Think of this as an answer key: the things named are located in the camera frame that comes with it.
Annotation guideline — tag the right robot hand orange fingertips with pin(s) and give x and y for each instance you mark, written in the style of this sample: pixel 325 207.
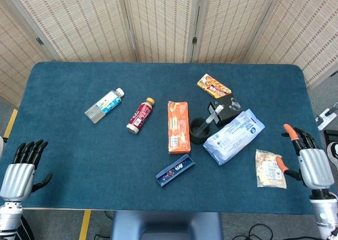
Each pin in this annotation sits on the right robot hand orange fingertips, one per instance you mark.
pixel 315 168

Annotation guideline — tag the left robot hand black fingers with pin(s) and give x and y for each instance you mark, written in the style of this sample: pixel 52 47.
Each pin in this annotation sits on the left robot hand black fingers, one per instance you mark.
pixel 18 179

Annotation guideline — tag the clear plastic tube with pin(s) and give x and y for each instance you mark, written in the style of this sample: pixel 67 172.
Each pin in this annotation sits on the clear plastic tube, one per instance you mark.
pixel 211 119

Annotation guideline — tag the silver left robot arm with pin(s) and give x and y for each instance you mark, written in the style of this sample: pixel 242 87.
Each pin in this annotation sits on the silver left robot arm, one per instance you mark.
pixel 9 219

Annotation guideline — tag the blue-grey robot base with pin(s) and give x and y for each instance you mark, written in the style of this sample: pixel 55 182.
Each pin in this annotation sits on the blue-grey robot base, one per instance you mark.
pixel 166 226

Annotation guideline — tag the black and white shoe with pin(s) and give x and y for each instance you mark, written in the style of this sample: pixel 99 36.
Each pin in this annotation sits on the black and white shoe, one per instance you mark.
pixel 334 154

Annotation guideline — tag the clear snack packet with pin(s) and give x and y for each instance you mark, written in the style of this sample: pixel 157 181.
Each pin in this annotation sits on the clear snack packet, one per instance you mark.
pixel 268 171

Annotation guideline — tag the black bag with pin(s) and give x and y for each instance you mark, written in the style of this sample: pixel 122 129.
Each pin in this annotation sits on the black bag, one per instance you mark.
pixel 26 229

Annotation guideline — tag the white power strip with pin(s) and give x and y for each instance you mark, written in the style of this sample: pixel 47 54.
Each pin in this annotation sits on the white power strip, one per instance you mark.
pixel 326 118

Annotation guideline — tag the blue table cloth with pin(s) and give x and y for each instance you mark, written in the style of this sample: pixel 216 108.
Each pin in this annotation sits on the blue table cloth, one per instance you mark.
pixel 79 158

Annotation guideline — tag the light blue tissue pack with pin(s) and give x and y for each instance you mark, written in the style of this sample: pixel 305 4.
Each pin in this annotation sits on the light blue tissue pack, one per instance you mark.
pixel 232 137

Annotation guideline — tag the black cardboard box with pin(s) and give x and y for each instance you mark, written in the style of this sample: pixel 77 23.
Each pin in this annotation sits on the black cardboard box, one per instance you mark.
pixel 229 113

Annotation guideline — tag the clear bottle blue label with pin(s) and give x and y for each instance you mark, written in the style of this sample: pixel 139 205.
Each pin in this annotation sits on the clear bottle blue label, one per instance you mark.
pixel 105 105

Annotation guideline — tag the yellow curry box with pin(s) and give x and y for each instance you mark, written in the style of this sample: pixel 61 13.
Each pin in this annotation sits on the yellow curry box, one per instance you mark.
pixel 214 86

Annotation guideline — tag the red label drink bottle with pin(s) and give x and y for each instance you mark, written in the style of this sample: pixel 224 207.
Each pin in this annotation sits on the red label drink bottle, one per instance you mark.
pixel 140 115

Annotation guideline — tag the dark blue pencil case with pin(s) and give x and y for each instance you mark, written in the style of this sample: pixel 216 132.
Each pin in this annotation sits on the dark blue pencil case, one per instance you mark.
pixel 174 170

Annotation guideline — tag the orange cardboard box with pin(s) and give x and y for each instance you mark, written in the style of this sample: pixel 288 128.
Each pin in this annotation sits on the orange cardboard box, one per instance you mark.
pixel 179 129

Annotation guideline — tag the woven folding screen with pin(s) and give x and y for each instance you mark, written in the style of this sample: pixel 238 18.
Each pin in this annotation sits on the woven folding screen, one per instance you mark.
pixel 79 20

